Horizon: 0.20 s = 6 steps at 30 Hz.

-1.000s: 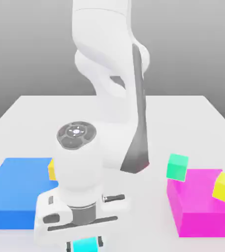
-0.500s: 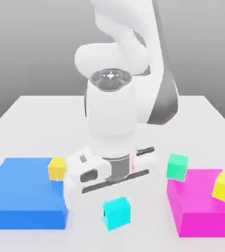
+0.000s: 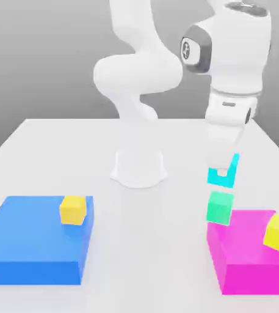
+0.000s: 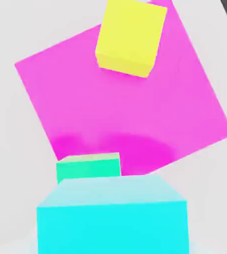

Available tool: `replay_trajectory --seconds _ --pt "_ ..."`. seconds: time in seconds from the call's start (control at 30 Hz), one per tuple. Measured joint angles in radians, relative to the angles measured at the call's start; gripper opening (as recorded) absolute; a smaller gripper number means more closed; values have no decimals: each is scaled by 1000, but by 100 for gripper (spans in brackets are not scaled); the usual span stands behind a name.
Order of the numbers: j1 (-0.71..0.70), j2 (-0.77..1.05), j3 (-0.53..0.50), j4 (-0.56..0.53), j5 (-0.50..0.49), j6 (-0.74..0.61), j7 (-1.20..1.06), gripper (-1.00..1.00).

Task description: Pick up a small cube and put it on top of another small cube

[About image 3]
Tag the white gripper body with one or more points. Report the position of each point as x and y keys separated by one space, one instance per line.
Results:
x=227 y=113

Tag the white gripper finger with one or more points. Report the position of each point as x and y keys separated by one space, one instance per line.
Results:
x=223 y=146

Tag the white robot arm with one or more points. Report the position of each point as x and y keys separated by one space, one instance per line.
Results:
x=134 y=73

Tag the small green cube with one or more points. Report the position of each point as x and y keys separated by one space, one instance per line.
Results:
x=218 y=209

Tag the small orange-yellow cube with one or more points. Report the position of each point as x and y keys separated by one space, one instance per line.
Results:
x=72 y=210

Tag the large magenta box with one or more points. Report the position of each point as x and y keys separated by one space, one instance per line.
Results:
x=246 y=256

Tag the large blue box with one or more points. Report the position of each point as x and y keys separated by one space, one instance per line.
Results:
x=31 y=239

